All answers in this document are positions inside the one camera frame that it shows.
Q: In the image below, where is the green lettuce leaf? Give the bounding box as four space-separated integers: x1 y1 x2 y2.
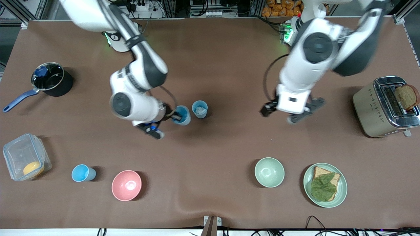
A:
310 173 338 202

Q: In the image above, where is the bread slice in toaster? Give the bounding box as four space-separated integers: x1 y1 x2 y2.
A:
394 84 420 111

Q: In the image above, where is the blue cup holding white paper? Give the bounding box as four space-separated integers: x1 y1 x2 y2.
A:
192 100 209 119

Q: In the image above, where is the green plate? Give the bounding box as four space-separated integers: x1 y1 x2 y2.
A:
303 163 347 208

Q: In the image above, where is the green bowl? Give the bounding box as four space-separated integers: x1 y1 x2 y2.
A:
255 157 285 188

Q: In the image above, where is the black looped floor cable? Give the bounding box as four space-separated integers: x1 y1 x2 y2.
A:
305 215 330 231

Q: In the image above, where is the beige and chrome toaster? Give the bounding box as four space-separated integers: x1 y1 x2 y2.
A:
353 76 420 138

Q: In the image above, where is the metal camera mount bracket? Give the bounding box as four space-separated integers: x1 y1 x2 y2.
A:
201 215 222 236

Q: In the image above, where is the blue plastic cup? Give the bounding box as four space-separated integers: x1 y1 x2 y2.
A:
72 164 96 182
171 105 191 126

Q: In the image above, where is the pink bowl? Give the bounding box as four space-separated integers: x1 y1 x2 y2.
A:
112 170 142 201

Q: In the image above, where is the clear plastic container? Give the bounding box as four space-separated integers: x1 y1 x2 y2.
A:
3 133 53 181

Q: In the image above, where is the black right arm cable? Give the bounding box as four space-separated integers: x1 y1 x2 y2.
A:
158 85 179 110

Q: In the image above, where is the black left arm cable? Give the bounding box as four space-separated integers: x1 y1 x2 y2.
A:
263 53 290 103

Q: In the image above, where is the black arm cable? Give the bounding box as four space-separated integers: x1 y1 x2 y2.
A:
263 53 290 103
158 85 179 110

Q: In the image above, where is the yellow round food item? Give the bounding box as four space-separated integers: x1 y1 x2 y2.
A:
23 161 45 177

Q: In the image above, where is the white power strip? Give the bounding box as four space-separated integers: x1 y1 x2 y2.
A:
131 1 152 12

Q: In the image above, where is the brown bread slice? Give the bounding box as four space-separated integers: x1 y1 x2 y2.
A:
312 167 341 202

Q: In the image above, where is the black pot with blue handle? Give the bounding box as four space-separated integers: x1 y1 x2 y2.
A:
3 62 74 113

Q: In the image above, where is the bag of orange snacks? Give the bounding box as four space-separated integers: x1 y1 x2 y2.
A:
261 0 303 17

